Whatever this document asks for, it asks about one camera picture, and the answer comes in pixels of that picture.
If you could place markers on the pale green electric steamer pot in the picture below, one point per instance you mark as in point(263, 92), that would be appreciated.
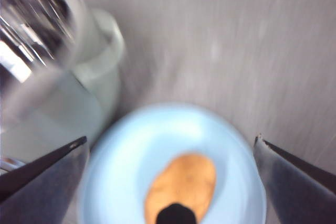
point(65, 108)

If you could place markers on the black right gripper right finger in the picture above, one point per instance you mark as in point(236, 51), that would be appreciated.
point(302, 190)

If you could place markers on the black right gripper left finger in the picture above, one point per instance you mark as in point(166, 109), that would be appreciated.
point(39, 187)

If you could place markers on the brown potato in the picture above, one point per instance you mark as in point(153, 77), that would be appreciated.
point(183, 179)

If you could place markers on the blue round plate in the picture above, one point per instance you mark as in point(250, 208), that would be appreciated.
point(126, 169)

